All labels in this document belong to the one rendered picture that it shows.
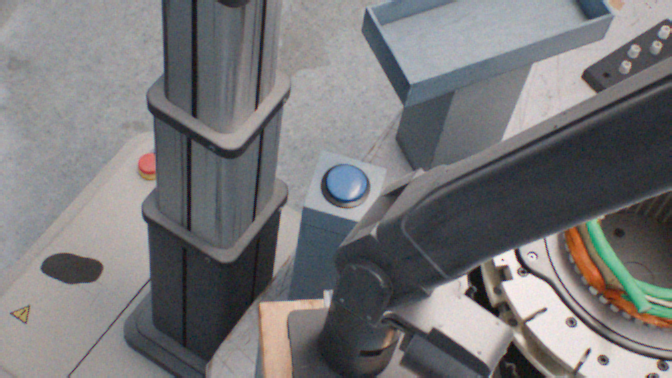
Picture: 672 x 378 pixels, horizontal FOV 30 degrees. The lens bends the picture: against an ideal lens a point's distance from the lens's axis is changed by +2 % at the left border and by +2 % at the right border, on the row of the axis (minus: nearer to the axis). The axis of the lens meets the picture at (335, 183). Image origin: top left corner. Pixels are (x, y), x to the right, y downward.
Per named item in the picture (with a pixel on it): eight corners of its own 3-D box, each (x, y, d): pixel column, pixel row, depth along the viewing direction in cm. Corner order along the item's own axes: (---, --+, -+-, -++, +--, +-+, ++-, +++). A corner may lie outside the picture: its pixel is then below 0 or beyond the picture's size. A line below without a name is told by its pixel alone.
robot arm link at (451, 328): (411, 172, 85) (346, 256, 80) (559, 262, 83) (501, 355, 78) (376, 263, 95) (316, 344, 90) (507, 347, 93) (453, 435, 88)
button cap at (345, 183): (370, 175, 126) (371, 170, 126) (359, 207, 124) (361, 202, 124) (332, 164, 127) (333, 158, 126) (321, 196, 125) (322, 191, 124)
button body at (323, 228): (358, 277, 149) (387, 168, 127) (343, 329, 145) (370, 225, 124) (302, 260, 149) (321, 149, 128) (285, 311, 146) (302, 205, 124)
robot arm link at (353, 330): (365, 229, 89) (322, 288, 86) (449, 281, 87) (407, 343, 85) (353, 271, 95) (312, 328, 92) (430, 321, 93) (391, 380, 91)
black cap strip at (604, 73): (687, 51, 171) (692, 41, 169) (606, 103, 166) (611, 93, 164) (661, 26, 173) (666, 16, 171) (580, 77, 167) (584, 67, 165)
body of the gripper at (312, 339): (424, 388, 97) (442, 351, 91) (293, 398, 96) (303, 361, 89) (410, 311, 101) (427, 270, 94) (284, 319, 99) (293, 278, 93)
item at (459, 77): (507, 88, 165) (566, -59, 141) (548, 154, 161) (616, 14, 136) (338, 147, 158) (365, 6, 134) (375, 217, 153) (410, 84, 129)
